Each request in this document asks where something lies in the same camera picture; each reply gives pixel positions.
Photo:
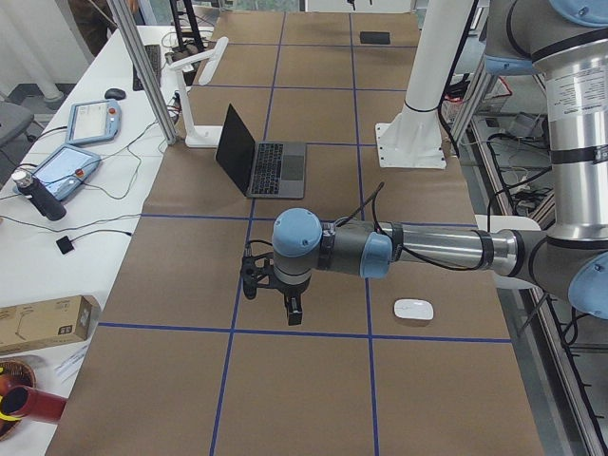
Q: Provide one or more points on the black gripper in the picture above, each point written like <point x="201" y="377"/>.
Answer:
<point x="291" y="289"/>

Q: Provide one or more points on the white computer mouse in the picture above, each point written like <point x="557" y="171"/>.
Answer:
<point x="414" y="309"/>

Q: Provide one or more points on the grey laptop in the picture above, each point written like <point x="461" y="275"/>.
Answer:
<point x="261" y="170"/>

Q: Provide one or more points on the black mouse pad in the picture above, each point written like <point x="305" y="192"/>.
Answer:
<point x="374" y="37"/>

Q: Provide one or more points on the black office mouse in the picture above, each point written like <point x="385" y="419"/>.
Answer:
<point x="115" y="93"/>

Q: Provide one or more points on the cardboard box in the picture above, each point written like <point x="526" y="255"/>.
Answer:
<point x="45" y="324"/>

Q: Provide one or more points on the small black square puck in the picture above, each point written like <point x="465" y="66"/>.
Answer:
<point x="65" y="245"/>

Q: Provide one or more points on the black water bottle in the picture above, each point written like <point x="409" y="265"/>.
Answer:
<point x="37" y="194"/>

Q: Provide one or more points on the blue teach pendant near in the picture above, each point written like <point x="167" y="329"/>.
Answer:
<point x="66" y="169"/>

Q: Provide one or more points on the blue teach pendant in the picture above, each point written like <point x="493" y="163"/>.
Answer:
<point x="94" y="122"/>
<point x="66" y="169"/>

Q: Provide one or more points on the blue teach pendant far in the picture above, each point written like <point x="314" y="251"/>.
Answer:
<point x="94" y="122"/>

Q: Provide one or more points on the red cylinder bottle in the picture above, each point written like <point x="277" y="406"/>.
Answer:
<point x="23" y="402"/>

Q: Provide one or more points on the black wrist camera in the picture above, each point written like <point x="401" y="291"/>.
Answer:
<point x="256" y="272"/>

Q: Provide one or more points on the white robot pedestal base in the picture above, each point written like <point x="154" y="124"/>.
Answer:
<point x="413" y="139"/>

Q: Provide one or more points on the aluminium frame post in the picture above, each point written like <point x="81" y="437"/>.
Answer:
<point x="124" y="19"/>

